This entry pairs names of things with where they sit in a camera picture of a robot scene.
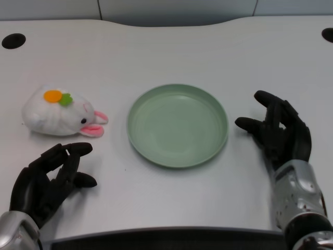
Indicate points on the green round plate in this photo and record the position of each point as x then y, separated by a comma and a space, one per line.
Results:
177, 125

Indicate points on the white rabbit plush doll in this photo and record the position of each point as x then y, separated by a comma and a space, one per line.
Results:
57, 114

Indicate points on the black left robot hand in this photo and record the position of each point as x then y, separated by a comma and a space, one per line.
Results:
39, 179

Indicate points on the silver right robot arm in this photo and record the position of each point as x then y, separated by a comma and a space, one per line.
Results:
301, 205

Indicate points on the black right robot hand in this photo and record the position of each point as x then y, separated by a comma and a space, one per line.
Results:
286, 130

